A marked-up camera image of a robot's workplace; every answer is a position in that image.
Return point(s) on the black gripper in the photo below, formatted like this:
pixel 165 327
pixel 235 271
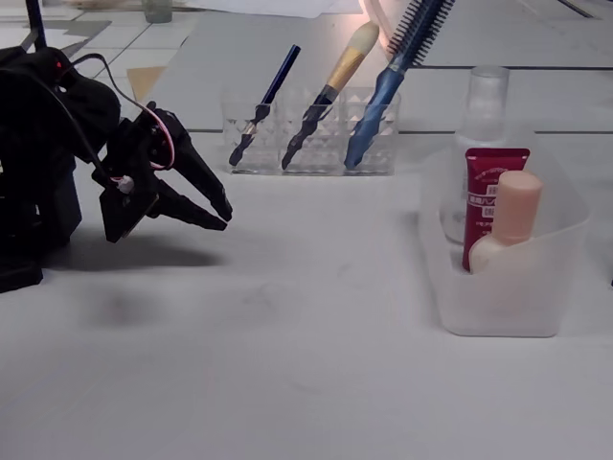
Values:
pixel 169 169

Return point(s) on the makeup brush with gold ferrule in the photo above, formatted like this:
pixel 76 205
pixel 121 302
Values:
pixel 352 55

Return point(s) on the pink bottle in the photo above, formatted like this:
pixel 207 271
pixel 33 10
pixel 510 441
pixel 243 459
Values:
pixel 519 211

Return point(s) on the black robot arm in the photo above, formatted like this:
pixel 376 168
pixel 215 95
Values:
pixel 38 144

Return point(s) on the blue round hair brush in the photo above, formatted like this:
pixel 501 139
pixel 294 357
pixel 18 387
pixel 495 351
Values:
pixel 388 86

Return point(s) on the clear bottle with clear cap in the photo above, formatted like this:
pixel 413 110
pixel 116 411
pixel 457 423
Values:
pixel 486 110

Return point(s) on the clear acrylic organizer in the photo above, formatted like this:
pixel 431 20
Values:
pixel 268 144

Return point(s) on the brown cardboard piece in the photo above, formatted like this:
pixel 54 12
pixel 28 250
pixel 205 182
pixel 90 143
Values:
pixel 146 79

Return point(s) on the dark blue eyeliner pencil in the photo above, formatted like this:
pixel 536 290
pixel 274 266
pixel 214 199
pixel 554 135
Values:
pixel 282 76

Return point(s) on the glass jar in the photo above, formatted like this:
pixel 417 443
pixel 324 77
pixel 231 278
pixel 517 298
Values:
pixel 158 12

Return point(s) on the black stand pole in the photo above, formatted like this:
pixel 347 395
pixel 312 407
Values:
pixel 34 19

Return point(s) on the white curved tube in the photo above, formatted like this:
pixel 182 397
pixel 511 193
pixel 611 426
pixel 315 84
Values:
pixel 370 9

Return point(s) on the red hand cream tube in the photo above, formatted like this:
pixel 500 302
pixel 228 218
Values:
pixel 483 191

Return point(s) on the translucent plastic bin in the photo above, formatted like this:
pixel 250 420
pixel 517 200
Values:
pixel 503 302

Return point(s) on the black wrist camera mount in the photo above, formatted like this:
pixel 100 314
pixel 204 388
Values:
pixel 122 215

